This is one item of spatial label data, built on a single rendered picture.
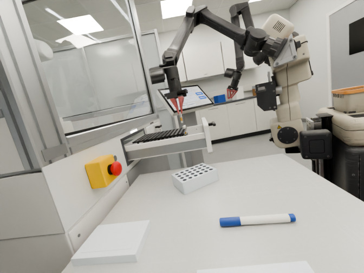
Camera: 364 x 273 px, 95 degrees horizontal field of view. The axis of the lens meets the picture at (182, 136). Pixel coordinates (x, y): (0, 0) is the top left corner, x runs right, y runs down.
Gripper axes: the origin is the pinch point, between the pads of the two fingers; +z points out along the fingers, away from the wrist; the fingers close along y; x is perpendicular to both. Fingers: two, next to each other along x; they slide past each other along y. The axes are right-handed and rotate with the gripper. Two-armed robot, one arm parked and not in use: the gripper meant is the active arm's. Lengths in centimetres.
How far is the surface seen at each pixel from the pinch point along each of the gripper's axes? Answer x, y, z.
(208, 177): -27.9, 7.9, 21.4
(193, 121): 95, 0, 11
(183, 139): -14.2, 1.1, 10.5
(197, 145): -14.3, 5.7, 13.7
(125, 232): -47, -10, 22
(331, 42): 293, 274, -72
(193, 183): -30.7, 3.5, 21.4
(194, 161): 91, -7, 52
